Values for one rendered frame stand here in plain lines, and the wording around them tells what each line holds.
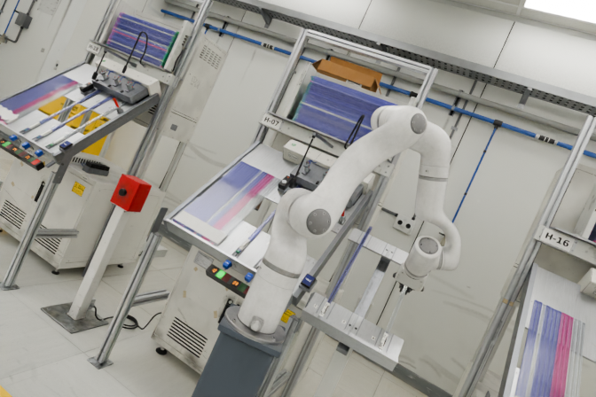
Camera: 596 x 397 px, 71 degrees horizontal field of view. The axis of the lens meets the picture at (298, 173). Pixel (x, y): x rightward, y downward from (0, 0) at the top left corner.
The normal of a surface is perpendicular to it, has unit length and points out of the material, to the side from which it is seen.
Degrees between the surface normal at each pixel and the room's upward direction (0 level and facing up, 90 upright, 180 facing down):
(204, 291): 90
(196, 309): 92
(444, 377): 90
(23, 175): 90
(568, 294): 44
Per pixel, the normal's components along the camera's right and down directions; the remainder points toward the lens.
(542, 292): 0.06, -0.75
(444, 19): -0.33, -0.14
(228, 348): -0.03, 0.00
